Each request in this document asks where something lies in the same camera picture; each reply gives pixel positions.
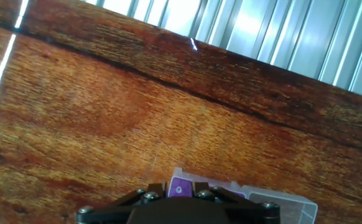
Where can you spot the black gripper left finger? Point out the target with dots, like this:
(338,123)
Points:
(151,189)

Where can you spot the flat purple pipette tip holder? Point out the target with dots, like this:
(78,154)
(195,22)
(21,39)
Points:
(293,205)

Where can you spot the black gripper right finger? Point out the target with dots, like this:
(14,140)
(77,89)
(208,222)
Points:
(201,188)

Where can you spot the clear small pipette tip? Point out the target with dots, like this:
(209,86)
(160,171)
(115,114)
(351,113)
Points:
(178,189)

